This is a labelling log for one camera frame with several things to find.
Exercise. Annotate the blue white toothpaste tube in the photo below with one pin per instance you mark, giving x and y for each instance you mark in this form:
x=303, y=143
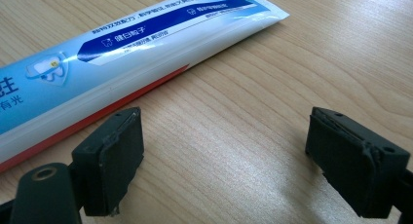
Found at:
x=97, y=71

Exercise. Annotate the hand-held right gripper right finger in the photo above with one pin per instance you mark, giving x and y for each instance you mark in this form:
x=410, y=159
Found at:
x=350, y=165

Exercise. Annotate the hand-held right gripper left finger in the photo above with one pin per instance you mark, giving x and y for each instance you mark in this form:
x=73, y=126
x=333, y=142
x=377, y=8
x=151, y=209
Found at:
x=113, y=165

